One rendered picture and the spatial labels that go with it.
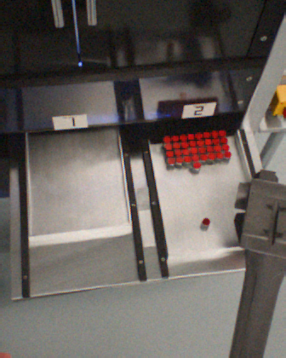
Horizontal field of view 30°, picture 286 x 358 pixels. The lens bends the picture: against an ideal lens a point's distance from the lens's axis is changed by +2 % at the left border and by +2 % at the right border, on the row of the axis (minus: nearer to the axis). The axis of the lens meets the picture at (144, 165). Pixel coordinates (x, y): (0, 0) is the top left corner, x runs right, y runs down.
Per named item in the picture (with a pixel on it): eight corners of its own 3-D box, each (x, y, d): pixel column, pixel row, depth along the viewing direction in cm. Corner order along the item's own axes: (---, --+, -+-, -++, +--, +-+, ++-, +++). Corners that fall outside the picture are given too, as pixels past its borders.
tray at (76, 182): (25, 128, 152) (24, 122, 149) (117, 120, 154) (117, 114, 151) (30, 241, 136) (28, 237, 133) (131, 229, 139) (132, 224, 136)
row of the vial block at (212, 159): (165, 165, 148) (167, 157, 144) (227, 158, 150) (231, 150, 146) (167, 172, 147) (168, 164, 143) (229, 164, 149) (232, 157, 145)
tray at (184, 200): (147, 145, 151) (148, 139, 148) (236, 135, 154) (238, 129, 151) (168, 259, 136) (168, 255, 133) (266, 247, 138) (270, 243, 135)
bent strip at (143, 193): (136, 197, 143) (137, 187, 138) (147, 196, 144) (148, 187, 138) (144, 246, 137) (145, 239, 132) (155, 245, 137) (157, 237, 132)
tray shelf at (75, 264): (8, 133, 153) (8, 129, 151) (245, 112, 160) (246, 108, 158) (12, 302, 131) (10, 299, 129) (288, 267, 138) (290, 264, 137)
